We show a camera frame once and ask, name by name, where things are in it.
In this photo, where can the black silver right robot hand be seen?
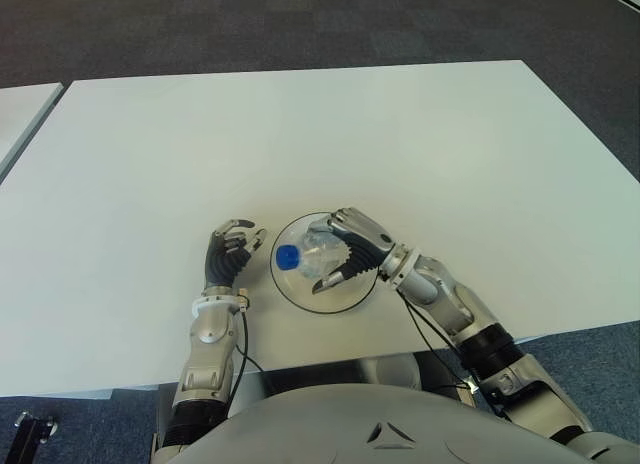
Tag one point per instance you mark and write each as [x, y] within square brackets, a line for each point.
[365, 249]

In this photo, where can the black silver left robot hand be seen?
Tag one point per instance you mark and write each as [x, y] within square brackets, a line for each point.
[225, 261]

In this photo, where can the clear blue-capped water bottle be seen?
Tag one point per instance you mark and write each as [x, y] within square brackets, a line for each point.
[305, 256]

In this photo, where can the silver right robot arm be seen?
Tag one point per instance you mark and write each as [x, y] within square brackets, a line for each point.
[450, 304]

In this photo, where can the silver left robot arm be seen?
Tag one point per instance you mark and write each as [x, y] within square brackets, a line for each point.
[207, 334]

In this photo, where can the white plate black rim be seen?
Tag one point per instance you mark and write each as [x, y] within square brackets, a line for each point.
[310, 299]

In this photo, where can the white round robot waist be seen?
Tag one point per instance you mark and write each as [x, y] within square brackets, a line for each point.
[395, 370]

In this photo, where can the grey robot torso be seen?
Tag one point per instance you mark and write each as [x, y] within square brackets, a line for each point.
[350, 429]

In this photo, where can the white side table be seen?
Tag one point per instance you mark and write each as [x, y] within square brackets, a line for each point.
[22, 114]

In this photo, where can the black wheeled stand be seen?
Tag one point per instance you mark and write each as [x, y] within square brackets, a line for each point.
[32, 434]

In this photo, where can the small metal bracket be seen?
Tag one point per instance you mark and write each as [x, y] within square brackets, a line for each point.
[469, 386]

